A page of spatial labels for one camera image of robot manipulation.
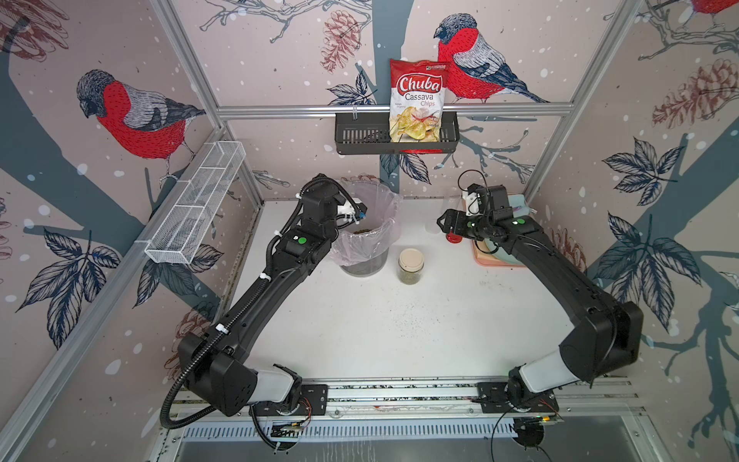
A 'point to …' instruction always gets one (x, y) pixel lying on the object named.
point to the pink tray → (484, 255)
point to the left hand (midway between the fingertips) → (316, 172)
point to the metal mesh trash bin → (369, 268)
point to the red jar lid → (453, 238)
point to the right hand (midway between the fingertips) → (446, 220)
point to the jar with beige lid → (411, 262)
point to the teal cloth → (520, 208)
